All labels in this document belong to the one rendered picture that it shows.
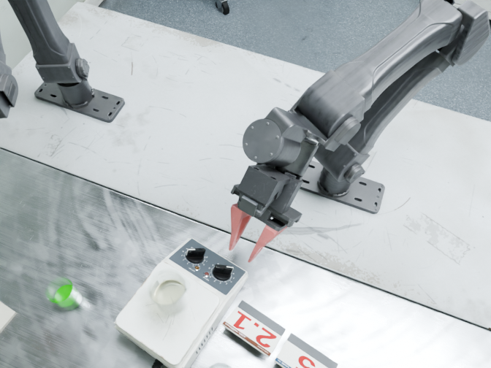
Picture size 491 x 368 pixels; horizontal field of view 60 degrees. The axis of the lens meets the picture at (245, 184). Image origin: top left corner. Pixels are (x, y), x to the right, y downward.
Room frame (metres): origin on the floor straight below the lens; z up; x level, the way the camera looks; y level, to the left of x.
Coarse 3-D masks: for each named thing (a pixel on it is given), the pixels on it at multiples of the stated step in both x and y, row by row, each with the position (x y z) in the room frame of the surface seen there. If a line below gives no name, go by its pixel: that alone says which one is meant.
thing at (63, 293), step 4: (60, 288) 0.21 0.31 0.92; (64, 288) 0.21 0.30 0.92; (68, 288) 0.21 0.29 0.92; (56, 292) 0.20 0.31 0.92; (60, 292) 0.20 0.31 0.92; (64, 292) 0.20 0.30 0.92; (68, 292) 0.20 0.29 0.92; (56, 296) 0.19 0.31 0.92; (60, 296) 0.19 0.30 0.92; (64, 296) 0.19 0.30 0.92; (68, 296) 0.19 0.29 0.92; (56, 300) 0.19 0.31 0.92; (60, 300) 0.19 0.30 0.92
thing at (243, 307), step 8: (240, 304) 0.20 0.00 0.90; (248, 304) 0.20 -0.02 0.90; (232, 312) 0.18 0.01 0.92; (248, 312) 0.19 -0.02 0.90; (256, 312) 0.19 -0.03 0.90; (256, 320) 0.18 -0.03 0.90; (264, 320) 0.18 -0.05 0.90; (272, 320) 0.18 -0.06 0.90; (272, 328) 0.16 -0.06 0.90; (280, 328) 0.16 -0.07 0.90; (240, 336) 0.14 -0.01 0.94; (280, 336) 0.15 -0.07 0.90; (272, 352) 0.13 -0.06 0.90
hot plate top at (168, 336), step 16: (144, 288) 0.19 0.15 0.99; (192, 288) 0.20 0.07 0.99; (128, 304) 0.17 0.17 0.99; (144, 304) 0.17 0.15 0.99; (192, 304) 0.17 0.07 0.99; (208, 304) 0.18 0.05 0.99; (128, 320) 0.15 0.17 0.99; (144, 320) 0.15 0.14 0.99; (160, 320) 0.15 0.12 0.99; (176, 320) 0.15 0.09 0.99; (192, 320) 0.15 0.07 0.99; (208, 320) 0.15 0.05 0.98; (144, 336) 0.12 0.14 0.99; (160, 336) 0.13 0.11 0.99; (176, 336) 0.13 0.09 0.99; (192, 336) 0.13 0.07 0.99; (160, 352) 0.10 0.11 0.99; (176, 352) 0.10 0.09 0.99
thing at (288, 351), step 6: (288, 348) 0.13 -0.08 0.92; (294, 348) 0.13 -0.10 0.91; (282, 354) 0.12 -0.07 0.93; (288, 354) 0.12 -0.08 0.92; (294, 354) 0.12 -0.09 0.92; (300, 354) 0.12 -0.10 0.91; (282, 360) 0.11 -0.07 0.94; (288, 360) 0.11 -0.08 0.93; (294, 360) 0.11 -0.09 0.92; (300, 360) 0.11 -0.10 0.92; (306, 360) 0.11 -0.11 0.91; (312, 360) 0.11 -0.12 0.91; (294, 366) 0.10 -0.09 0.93; (300, 366) 0.10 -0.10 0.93; (306, 366) 0.10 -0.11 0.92; (312, 366) 0.10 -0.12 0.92; (318, 366) 0.11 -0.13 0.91
